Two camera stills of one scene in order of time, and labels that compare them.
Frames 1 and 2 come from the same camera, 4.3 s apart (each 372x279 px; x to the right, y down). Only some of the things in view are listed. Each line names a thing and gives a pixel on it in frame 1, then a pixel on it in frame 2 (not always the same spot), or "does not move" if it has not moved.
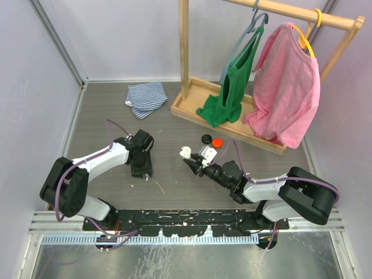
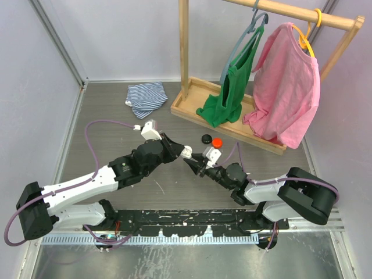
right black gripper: x=194 y=165 does not move
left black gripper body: x=143 y=165 to x=168 y=154
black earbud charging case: x=206 y=139 does not move
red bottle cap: x=217 y=142 does not move
